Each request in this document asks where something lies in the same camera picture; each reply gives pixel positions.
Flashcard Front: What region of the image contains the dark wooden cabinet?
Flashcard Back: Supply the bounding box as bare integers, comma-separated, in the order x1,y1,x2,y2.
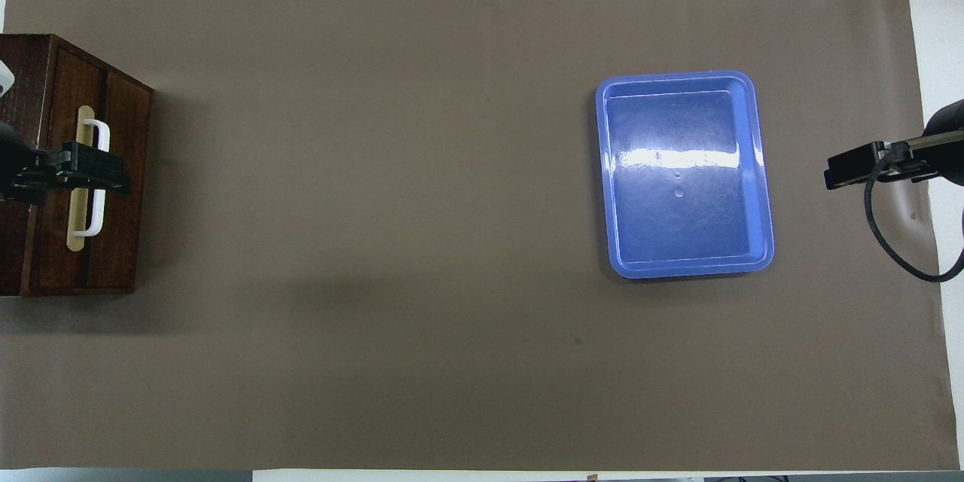
0,34,154,297

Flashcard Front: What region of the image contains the blue plastic tray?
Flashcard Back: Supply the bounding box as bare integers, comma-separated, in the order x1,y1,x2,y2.
595,70,776,279

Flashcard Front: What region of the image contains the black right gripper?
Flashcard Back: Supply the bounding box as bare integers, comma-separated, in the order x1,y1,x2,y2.
823,131,944,191

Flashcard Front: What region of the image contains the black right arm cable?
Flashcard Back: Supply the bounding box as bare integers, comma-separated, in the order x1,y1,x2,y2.
864,142,964,284

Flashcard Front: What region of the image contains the brown table mat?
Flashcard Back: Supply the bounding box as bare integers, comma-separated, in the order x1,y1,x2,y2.
0,0,960,472

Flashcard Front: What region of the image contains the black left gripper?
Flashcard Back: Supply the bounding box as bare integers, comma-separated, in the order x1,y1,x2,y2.
0,137,133,206

